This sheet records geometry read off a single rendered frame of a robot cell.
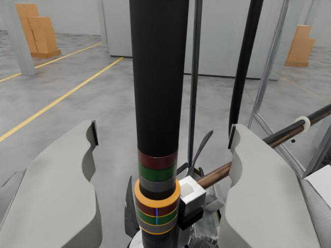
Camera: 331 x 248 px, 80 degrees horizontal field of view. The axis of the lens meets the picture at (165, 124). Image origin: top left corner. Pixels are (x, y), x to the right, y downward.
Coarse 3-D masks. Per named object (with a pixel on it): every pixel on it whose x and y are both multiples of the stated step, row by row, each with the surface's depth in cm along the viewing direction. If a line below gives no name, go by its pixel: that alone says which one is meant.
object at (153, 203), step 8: (136, 184) 19; (176, 184) 19; (136, 192) 18; (176, 192) 18; (144, 200) 17; (152, 200) 17; (160, 200) 17; (168, 200) 17; (152, 216) 18; (160, 216) 18
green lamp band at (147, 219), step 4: (136, 208) 19; (176, 208) 18; (136, 212) 19; (140, 212) 18; (172, 212) 18; (176, 212) 19; (140, 216) 18; (144, 216) 18; (148, 216) 18; (164, 216) 18; (168, 216) 18; (172, 216) 18; (144, 220) 18; (148, 220) 18; (152, 220) 18; (156, 220) 18; (160, 220) 18; (164, 220) 18; (168, 220) 18; (152, 224) 18; (156, 224) 18; (160, 224) 18
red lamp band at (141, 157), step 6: (138, 150) 15; (138, 156) 16; (144, 156) 15; (150, 156) 15; (168, 156) 15; (174, 156) 15; (144, 162) 15; (150, 162) 15; (156, 162) 15; (162, 162) 15; (168, 162) 15; (174, 162) 16; (156, 168) 15; (162, 168) 15
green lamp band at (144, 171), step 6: (138, 162) 16; (138, 168) 17; (144, 168) 16; (168, 168) 16; (174, 168) 16; (144, 174) 16; (150, 174) 16; (156, 174) 16; (162, 174) 16; (168, 174) 16; (156, 180) 16; (162, 180) 16
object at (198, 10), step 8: (200, 0) 10; (200, 8) 11; (200, 16) 11; (200, 24) 11; (192, 56) 13; (192, 64) 13; (192, 72) 13; (192, 80) 13; (192, 88) 13; (192, 96) 13; (192, 104) 14; (192, 112) 14; (192, 120) 14; (192, 128) 15; (192, 136) 15; (192, 144) 15; (192, 152) 16; (192, 160) 16
